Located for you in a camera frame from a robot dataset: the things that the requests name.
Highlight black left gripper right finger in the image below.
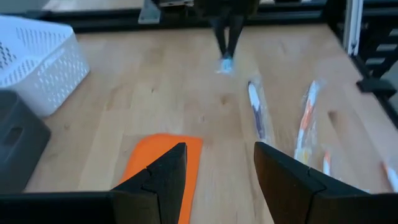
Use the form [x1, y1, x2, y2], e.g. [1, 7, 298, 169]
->
[253, 141, 373, 224]

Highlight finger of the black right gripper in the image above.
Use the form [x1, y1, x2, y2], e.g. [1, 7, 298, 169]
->
[211, 17, 231, 57]
[228, 15, 248, 58]

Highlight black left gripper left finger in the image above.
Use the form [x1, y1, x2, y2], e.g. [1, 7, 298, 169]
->
[110, 142, 188, 224]

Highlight blue toothbrush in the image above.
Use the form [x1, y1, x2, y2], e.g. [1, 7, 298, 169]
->
[215, 54, 236, 76]

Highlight orange toothbrush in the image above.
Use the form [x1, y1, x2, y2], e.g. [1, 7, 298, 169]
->
[293, 78, 326, 166]
[320, 150, 334, 177]
[381, 160, 398, 194]

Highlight purple toothbrush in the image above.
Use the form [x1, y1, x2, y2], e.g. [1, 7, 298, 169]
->
[246, 79, 276, 146]

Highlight orange flat mat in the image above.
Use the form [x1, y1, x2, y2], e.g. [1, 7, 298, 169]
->
[118, 133, 205, 224]

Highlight grey plastic bin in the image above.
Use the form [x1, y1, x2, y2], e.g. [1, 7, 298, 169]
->
[0, 90, 52, 194]

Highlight white perforated basket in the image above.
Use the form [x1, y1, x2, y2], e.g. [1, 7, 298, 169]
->
[0, 15, 91, 118]

